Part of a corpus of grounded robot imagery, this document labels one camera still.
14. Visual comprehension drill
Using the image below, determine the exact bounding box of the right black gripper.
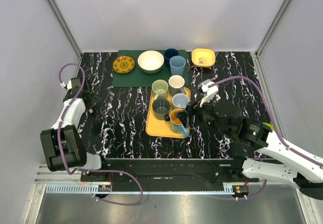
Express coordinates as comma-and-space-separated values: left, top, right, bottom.
174, 93, 232, 138

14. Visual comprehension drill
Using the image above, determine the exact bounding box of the white grey mug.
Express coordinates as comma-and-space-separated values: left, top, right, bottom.
172, 93, 190, 109

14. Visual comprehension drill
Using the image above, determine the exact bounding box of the blue mug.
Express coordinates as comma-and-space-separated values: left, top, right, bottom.
170, 108, 189, 138

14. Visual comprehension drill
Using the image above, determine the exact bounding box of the dark teal mug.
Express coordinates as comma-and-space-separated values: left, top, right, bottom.
152, 98, 171, 122

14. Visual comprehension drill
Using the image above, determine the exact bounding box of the grey faceted mug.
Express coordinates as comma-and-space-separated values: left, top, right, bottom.
168, 75, 186, 96

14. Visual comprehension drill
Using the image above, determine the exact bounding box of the sage green mug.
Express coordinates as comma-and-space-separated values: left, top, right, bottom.
151, 80, 169, 100

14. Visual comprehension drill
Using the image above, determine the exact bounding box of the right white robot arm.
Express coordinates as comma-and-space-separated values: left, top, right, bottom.
175, 101, 322, 200

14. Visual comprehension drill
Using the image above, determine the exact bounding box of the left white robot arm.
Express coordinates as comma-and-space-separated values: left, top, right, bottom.
40, 77, 109, 182

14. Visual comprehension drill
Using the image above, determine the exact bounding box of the orange plastic tray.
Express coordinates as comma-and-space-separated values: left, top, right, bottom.
146, 93, 184, 139

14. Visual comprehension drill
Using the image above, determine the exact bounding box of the light blue plastic cup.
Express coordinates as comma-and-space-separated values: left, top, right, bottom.
170, 55, 186, 76

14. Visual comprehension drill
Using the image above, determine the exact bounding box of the dark green mat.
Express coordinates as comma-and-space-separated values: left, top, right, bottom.
112, 49, 189, 88

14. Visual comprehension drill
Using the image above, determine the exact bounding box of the yellow patterned plate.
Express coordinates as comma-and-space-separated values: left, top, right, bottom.
112, 55, 136, 74

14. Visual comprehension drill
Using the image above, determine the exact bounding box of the yellow square bowl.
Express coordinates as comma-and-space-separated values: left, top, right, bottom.
191, 48, 216, 68

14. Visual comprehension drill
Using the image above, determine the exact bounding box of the dark blue cup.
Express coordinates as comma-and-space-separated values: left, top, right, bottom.
164, 48, 179, 68

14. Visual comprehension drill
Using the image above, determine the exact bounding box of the white bowl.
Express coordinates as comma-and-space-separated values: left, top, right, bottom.
137, 50, 164, 74

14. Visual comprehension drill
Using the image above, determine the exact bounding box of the lime green plate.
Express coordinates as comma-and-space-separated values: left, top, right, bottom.
263, 123, 275, 131

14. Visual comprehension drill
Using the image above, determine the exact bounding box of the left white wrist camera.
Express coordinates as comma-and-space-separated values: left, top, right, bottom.
60, 80, 72, 90

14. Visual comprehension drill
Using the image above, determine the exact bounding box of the left aluminium frame post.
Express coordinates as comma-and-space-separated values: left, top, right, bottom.
37, 0, 83, 55

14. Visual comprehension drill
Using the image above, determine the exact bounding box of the aluminium frame post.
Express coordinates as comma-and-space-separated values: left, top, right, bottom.
37, 0, 83, 55
255, 0, 303, 55

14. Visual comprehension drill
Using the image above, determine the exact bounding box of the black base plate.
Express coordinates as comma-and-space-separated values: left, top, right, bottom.
80, 158, 260, 192

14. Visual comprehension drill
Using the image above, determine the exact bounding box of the right aluminium frame post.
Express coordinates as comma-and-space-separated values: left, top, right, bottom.
255, 0, 303, 55

